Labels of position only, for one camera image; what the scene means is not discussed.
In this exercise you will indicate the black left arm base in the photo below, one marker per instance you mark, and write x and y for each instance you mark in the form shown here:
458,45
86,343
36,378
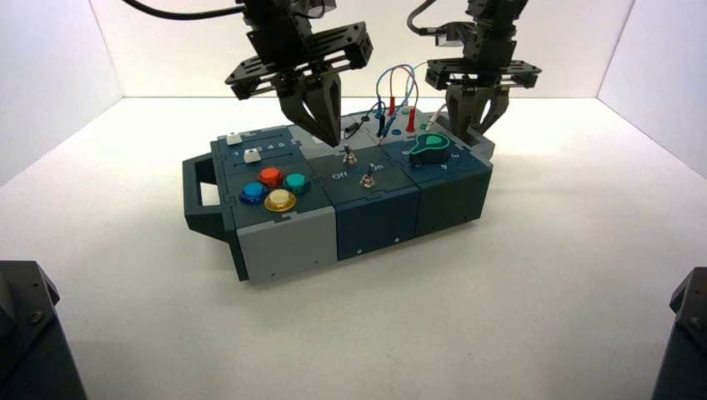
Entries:
33,342

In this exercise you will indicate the green rotary knob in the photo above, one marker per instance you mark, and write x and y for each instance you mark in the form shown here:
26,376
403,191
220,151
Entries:
431,148

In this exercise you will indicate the white display label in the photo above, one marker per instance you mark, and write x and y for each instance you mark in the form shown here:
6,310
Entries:
317,141

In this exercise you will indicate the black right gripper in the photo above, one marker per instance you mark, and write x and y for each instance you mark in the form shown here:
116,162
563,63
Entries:
486,66

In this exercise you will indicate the blue round push button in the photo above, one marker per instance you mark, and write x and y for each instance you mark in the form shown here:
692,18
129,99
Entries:
254,192

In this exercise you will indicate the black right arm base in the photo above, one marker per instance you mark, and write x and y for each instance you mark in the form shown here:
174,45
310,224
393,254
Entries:
685,342

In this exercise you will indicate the orange round push button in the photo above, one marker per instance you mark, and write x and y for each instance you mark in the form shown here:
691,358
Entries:
270,176

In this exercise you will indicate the silver metal toggle switch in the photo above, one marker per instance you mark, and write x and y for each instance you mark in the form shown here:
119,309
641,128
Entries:
348,159
368,181

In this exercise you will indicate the dark teal grey control box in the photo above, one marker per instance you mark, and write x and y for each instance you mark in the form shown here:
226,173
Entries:
287,248

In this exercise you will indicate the yellow round push button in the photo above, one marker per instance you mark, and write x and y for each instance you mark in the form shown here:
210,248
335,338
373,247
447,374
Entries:
279,199

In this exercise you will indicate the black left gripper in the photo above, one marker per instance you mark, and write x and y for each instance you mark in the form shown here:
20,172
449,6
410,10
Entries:
287,50

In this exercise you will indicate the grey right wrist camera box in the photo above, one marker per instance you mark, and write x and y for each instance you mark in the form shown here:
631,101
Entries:
452,36

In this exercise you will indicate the teal round push button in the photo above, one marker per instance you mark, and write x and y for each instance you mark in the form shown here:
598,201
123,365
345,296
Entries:
296,181

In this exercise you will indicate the white slider knob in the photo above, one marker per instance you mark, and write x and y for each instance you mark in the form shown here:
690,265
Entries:
235,138
252,156

